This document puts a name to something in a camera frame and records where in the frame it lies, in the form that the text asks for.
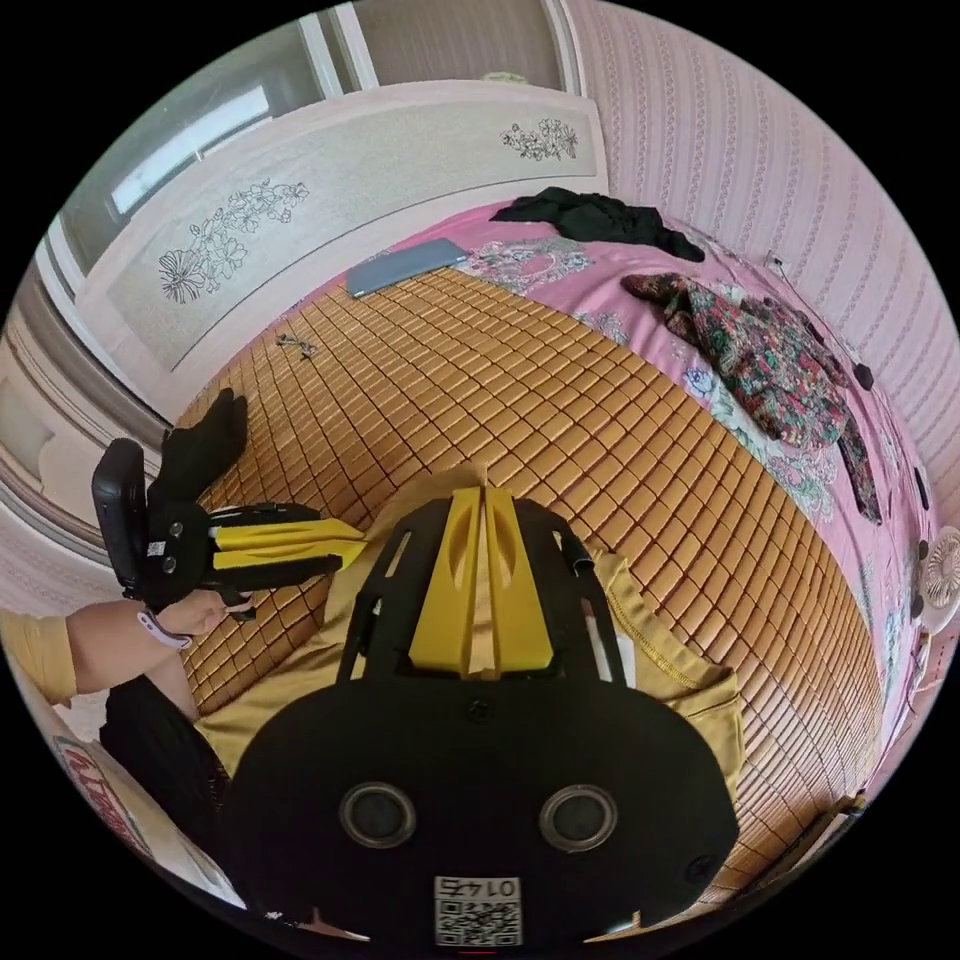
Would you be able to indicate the grey tablet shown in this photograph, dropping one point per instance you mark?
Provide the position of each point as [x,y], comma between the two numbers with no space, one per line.
[405,266]

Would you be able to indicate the yellow short sleeve shirt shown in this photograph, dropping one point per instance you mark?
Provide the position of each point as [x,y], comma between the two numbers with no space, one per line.
[675,720]

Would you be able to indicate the small white fan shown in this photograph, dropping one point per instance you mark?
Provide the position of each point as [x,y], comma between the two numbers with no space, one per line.
[941,570]

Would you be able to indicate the bunch of keys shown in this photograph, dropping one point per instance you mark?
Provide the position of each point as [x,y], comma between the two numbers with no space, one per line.
[304,349]

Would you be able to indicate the person's left hand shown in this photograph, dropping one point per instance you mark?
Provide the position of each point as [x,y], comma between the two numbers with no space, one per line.
[196,616]

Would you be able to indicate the white headboard with flower drawings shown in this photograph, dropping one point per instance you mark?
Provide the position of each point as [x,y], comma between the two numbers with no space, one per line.
[360,172]

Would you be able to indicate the dark floral garment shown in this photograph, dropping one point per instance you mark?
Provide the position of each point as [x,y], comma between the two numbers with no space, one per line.
[765,367]

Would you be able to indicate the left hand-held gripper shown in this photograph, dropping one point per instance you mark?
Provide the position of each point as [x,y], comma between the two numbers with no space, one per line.
[180,551]

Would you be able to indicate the window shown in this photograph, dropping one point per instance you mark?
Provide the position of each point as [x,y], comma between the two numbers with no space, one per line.
[187,127]

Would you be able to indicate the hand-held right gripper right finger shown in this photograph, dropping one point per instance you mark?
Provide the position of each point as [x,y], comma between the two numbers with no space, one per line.
[521,607]

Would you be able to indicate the black garment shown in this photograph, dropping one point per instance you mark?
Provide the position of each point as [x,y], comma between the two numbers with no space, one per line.
[600,217]

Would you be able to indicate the person's left forearm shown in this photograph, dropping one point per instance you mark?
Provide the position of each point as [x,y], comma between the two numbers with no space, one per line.
[112,652]

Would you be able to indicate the person's body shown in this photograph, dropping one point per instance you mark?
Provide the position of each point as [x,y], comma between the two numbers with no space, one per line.
[150,739]

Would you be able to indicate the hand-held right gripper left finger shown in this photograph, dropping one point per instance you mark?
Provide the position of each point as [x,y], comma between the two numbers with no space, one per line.
[442,600]

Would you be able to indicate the bed with woven mat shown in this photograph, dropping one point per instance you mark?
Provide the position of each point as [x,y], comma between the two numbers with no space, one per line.
[525,390]

